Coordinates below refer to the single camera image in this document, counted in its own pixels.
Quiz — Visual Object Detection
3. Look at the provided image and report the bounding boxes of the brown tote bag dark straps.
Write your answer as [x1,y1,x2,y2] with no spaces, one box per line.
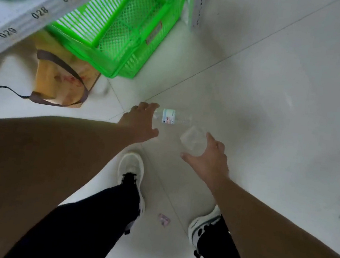
[0,24,106,112]

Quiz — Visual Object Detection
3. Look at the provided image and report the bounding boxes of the small pink wrapper scrap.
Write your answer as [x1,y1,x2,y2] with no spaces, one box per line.
[157,213,172,227]

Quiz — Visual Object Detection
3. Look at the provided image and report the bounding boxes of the white metal shelf numbered edge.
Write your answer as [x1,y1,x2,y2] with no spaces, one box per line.
[0,0,208,91]

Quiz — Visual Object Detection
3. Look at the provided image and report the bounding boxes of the person's left forearm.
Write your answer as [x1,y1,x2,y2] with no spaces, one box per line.
[0,108,140,258]

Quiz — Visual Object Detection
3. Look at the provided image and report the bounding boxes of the person's right hand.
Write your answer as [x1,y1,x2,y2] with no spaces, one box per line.
[177,129,235,191]

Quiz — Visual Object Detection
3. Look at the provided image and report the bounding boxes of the person's right white shoe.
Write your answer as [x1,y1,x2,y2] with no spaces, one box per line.
[185,201,224,255]

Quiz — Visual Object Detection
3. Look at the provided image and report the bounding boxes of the person's left hand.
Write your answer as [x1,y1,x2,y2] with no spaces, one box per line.
[115,98,164,146]

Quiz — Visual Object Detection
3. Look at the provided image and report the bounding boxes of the person's white shoe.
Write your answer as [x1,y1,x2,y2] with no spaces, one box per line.
[110,149,152,237]
[185,201,224,255]

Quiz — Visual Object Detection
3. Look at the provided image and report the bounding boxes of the green plastic basket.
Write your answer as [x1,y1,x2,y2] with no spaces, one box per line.
[40,0,189,87]

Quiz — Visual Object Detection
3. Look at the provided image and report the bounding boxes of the person's left white shoe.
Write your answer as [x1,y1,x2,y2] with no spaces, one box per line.
[110,149,152,237]

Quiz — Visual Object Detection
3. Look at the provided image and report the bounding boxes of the person's right forearm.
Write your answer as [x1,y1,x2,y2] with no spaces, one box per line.
[203,174,340,258]

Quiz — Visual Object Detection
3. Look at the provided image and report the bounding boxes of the white label plastic bottle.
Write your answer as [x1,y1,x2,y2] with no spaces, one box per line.
[152,106,195,128]

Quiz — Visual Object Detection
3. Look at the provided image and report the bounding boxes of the person's left leg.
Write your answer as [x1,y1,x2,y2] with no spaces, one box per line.
[4,159,148,258]

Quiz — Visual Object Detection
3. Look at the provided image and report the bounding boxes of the crushed clear plastic bottle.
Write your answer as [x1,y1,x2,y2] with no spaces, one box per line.
[178,124,210,158]

